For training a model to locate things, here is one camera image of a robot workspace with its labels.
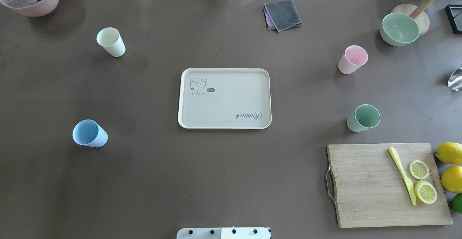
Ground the lower whole lemon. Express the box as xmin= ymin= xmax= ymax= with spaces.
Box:
xmin=441 ymin=166 xmax=462 ymax=194

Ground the cream plastic cup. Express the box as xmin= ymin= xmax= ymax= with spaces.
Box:
xmin=96 ymin=28 xmax=126 ymax=57

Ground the green plastic cup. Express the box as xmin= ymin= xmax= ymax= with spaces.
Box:
xmin=346 ymin=104 xmax=381 ymax=132

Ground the cream rabbit print tray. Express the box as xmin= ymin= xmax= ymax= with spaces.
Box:
xmin=178 ymin=68 xmax=272 ymax=129

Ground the blue plastic cup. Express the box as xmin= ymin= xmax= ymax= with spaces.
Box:
xmin=72 ymin=119 xmax=108 ymax=148

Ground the upper lemon slice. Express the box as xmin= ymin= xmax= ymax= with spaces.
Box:
xmin=409 ymin=160 xmax=430 ymax=180

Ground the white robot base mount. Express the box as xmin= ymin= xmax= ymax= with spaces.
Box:
xmin=176 ymin=226 xmax=272 ymax=239

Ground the wooden cup rack stand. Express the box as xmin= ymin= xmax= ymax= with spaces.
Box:
xmin=390 ymin=0 xmax=462 ymax=36

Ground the wooden cutting board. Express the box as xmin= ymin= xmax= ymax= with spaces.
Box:
xmin=327 ymin=143 xmax=453 ymax=229

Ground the pink plastic cup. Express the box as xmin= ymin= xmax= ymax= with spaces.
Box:
xmin=338 ymin=45 xmax=369 ymax=74

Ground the lower lemon slice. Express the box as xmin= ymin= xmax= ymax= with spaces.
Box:
xmin=414 ymin=180 xmax=438 ymax=204

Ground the yellow plastic knife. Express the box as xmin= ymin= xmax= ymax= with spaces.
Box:
xmin=388 ymin=147 xmax=417 ymax=206

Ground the lemon slice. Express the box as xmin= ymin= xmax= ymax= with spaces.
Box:
xmin=414 ymin=180 xmax=438 ymax=204
xmin=409 ymin=160 xmax=430 ymax=180

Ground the grey folded cloth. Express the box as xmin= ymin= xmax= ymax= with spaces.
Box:
xmin=264 ymin=0 xmax=302 ymax=32

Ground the green plastic bowl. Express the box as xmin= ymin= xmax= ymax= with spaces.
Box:
xmin=380 ymin=13 xmax=420 ymax=47

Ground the metal ice scoop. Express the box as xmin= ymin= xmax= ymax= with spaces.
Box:
xmin=447 ymin=64 xmax=462 ymax=91

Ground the purple cloth under grey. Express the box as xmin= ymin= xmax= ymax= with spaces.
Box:
xmin=263 ymin=8 xmax=277 ymax=30

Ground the upper whole lemon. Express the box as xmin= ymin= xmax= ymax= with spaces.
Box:
xmin=434 ymin=142 xmax=462 ymax=164

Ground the whole lemon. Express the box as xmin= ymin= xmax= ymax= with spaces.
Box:
xmin=434 ymin=142 xmax=462 ymax=164
xmin=441 ymin=166 xmax=462 ymax=194

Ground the green lime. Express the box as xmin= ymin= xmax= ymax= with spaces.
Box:
xmin=452 ymin=194 xmax=462 ymax=214

